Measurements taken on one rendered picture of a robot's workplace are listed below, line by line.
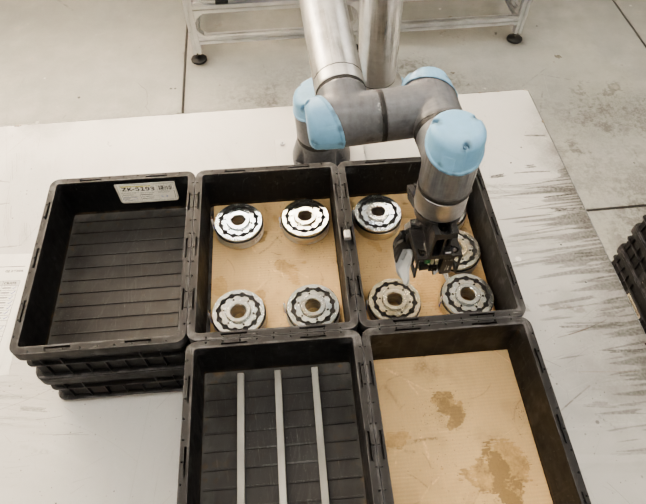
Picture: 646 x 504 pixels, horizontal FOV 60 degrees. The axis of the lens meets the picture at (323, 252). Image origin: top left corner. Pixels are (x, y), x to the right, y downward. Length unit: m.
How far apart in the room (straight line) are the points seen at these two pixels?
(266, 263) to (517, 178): 0.74
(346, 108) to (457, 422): 0.58
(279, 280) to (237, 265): 0.10
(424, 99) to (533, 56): 2.47
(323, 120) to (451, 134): 0.18
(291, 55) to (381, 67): 1.85
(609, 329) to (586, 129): 1.66
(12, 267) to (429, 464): 1.03
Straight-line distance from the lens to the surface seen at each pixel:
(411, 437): 1.03
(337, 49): 0.87
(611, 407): 1.31
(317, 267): 1.17
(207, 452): 1.03
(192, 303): 1.04
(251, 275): 1.17
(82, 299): 1.23
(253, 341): 0.99
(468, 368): 1.10
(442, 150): 0.73
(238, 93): 2.88
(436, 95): 0.82
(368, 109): 0.80
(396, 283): 1.13
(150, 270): 1.22
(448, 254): 0.88
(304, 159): 1.46
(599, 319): 1.40
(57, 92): 3.14
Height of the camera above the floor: 1.81
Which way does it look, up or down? 55 degrees down
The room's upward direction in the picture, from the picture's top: straight up
